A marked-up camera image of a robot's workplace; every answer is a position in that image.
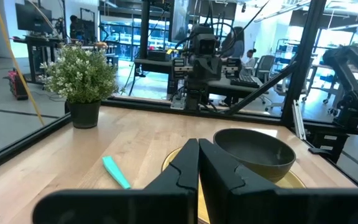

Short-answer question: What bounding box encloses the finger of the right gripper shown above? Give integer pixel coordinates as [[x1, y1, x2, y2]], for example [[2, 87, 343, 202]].
[[207, 58, 223, 81], [193, 58, 208, 81]]

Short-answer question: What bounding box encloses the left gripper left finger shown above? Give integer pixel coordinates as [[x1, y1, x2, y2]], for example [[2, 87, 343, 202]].
[[32, 138, 200, 224]]

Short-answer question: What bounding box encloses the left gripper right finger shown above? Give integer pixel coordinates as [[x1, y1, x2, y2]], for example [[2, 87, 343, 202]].
[[198, 138, 358, 224]]

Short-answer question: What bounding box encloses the dark round bowl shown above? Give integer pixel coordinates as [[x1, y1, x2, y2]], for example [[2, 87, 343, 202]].
[[213, 128, 297, 184]]

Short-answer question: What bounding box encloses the spoon with teal handle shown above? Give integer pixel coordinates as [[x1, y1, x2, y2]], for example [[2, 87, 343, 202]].
[[101, 155, 132, 190]]

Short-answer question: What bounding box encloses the black keyboard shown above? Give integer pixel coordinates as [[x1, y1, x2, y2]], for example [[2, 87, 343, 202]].
[[229, 75, 261, 89]]

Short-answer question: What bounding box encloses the large dark display panel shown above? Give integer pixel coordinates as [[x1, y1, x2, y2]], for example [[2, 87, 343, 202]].
[[169, 0, 193, 43]]

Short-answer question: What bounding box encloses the grey office chair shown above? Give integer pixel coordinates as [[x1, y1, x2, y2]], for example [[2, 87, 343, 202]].
[[254, 54, 277, 105]]

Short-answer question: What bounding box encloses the yellow round plate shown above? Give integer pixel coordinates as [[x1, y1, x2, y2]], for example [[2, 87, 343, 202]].
[[161, 146, 307, 224]]

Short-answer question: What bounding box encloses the silver aluminium bar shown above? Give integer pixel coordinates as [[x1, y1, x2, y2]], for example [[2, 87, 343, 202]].
[[291, 99, 308, 141]]

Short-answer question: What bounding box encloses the potted plant with white flowers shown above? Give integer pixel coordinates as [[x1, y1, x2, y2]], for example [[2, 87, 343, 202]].
[[38, 42, 121, 130]]

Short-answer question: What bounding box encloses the black desk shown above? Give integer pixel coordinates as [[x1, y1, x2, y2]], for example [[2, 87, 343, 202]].
[[11, 34, 67, 85]]

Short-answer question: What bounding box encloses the black monitor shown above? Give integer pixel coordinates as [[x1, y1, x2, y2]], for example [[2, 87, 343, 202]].
[[14, 2, 53, 34]]

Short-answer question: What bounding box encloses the pink bag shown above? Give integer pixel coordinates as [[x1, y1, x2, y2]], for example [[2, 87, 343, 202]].
[[7, 68, 29, 101]]

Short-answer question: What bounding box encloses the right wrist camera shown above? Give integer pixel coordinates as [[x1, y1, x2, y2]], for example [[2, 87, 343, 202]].
[[192, 24, 218, 57]]

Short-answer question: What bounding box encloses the silver mounting bracket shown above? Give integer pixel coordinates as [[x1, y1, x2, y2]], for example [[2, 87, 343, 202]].
[[170, 95, 187, 111]]

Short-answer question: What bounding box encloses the black aluminium table frame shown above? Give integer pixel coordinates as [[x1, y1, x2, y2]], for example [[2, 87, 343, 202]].
[[0, 0, 358, 189]]

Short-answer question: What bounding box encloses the yellow hanging cable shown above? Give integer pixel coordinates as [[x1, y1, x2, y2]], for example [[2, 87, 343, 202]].
[[0, 0, 45, 126]]

